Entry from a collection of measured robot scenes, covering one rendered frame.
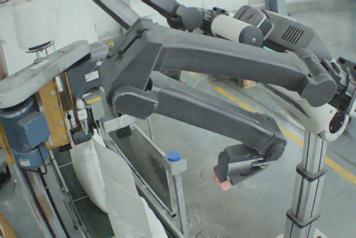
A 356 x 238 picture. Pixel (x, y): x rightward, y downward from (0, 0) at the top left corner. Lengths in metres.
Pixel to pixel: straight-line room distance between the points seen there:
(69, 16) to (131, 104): 3.71
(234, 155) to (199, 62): 0.29
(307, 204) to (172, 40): 1.08
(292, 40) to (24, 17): 0.82
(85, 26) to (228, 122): 3.70
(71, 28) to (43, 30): 3.07
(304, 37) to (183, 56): 0.44
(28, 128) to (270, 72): 0.83
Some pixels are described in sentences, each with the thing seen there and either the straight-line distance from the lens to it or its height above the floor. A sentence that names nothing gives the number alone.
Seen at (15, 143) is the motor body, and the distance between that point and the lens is 1.35.
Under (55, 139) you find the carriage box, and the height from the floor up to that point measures 1.07.
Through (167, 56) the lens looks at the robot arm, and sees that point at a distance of 0.56.
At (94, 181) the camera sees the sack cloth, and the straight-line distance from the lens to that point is 2.07.
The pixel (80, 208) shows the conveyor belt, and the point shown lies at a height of 0.38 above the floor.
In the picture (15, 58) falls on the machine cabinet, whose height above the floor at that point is 0.77.
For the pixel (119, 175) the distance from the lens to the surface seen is 1.51.
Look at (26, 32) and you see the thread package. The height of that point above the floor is 1.59.
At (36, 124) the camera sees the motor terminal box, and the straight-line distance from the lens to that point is 1.26.
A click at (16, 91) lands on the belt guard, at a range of 1.24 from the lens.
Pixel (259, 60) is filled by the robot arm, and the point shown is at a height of 1.59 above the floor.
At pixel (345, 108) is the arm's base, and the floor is 1.43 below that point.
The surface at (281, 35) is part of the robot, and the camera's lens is 0.99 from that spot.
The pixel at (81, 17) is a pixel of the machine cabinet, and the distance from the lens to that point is 4.29.
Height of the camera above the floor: 1.82
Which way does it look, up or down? 29 degrees down
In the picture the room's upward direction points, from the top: 7 degrees counter-clockwise
